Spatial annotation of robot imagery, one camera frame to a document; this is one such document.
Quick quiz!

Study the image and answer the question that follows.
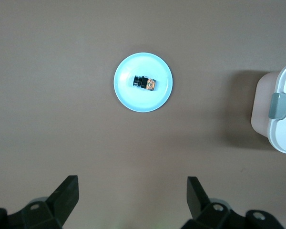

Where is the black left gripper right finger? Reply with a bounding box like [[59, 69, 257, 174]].
[[181, 176, 285, 229]]

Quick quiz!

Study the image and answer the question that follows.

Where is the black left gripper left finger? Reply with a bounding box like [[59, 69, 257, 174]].
[[0, 175, 80, 229]]

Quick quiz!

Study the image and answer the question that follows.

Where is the black and orange switch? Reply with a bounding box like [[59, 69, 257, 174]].
[[131, 75, 158, 92]]

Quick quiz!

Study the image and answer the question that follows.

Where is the light blue round plate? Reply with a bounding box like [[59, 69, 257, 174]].
[[113, 52, 174, 113]]

